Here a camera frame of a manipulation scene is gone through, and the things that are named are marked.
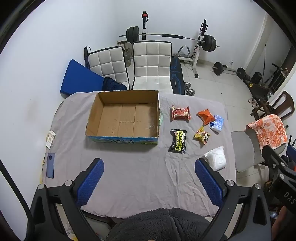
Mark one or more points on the black shoe shine wipes pack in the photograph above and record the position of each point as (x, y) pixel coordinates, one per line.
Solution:
(179, 141)

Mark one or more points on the white plastic bag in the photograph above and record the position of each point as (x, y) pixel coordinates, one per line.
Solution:
(216, 158)

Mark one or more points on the grey chair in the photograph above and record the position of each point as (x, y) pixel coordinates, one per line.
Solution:
(246, 149)

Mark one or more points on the dark blue cloth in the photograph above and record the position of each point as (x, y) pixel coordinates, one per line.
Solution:
(110, 84)

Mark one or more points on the barbell on floor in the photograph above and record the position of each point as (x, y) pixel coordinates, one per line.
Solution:
(219, 68)

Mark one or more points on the blue smartphone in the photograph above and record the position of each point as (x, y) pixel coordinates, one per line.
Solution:
(50, 165)

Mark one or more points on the orange snack bag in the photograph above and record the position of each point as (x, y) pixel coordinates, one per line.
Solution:
(206, 117)

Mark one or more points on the grey table cloth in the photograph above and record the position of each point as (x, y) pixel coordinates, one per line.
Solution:
(138, 177)

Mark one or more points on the white padded chair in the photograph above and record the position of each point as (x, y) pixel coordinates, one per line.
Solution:
(152, 66)
(108, 62)

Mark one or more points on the orange floral towel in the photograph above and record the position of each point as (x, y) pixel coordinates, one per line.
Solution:
(270, 131)

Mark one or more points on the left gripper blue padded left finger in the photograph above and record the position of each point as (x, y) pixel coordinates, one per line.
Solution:
(79, 191)

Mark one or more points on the blue foam mat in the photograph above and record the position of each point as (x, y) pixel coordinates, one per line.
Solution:
(78, 78)

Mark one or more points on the chrome dumbbell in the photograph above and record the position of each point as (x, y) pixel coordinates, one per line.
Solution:
(188, 90)

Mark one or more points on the dark fleece clothing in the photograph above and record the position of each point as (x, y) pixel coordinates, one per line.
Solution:
(160, 224)

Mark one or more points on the red snack packet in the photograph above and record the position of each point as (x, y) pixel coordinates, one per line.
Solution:
(180, 113)

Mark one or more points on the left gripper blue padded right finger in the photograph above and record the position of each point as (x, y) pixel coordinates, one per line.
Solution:
(216, 187)

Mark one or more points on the yellow snack bag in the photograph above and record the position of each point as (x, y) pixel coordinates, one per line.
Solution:
(202, 135)

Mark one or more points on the white padded chair right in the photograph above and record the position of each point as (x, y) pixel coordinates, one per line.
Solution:
(152, 66)

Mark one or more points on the white padded chair left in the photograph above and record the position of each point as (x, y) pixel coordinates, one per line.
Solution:
(108, 62)

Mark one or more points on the brown wooden chair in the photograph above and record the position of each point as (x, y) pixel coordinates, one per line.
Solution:
(283, 107)

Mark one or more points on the white weight bench rack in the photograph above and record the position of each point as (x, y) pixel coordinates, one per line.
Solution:
(194, 58)

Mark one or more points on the blue white wipes pack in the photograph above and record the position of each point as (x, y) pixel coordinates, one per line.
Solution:
(217, 124)

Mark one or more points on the open cardboard box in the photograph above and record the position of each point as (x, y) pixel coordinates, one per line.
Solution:
(125, 117)

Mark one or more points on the barbell on rack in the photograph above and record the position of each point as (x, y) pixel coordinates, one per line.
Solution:
(208, 43)

